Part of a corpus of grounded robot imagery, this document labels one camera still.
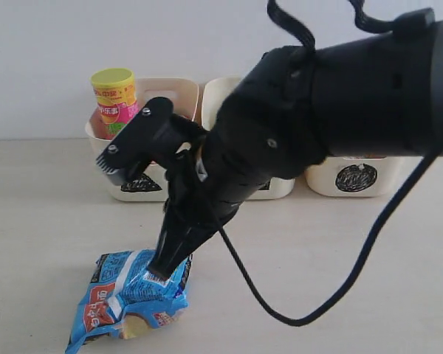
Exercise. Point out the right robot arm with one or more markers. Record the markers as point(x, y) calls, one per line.
point(380, 96)

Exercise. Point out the cream bin with square mark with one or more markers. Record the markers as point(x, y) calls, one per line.
point(215, 92)

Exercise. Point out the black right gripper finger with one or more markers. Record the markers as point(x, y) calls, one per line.
point(179, 237)

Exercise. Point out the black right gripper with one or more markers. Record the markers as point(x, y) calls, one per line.
point(263, 129)

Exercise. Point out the cream bin with circle mark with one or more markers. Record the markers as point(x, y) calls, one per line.
point(354, 177)

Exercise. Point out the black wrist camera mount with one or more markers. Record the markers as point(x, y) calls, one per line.
point(155, 134)

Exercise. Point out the blue instant noodle bag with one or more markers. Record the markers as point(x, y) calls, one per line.
point(124, 300)

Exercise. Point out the cream bin with triangle mark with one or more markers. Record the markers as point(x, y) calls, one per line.
point(151, 186)

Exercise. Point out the pink Lays chips can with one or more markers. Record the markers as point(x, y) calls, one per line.
point(115, 93)

